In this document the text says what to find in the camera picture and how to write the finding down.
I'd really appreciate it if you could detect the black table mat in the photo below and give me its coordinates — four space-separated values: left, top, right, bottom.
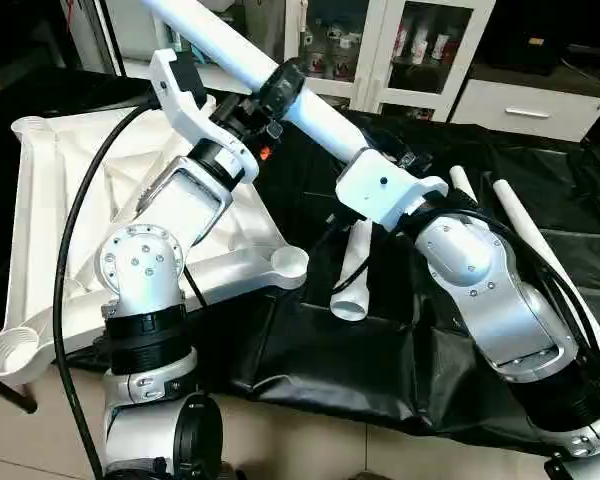
0 65 600 453

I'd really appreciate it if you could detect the black metal workbench leg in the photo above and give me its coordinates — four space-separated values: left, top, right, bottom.
0 374 37 414

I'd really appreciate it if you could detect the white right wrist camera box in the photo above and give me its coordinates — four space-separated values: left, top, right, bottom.
335 148 450 230

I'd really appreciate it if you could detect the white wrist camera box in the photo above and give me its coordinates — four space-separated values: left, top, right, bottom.
335 148 450 230
148 48 262 187

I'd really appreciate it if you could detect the white plastic table leg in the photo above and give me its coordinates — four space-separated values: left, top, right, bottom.
449 165 482 207
140 0 381 173
329 218 377 323
492 178 600 383

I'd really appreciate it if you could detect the white glass door cabinet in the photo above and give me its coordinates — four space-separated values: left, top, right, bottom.
285 0 497 117

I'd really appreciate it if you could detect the white drawer unit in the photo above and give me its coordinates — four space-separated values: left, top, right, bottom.
450 65 600 144

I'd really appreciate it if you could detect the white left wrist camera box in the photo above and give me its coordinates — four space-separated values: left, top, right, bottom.
148 48 262 187

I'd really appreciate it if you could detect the white plastic table top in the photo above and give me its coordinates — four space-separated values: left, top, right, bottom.
0 112 311 387

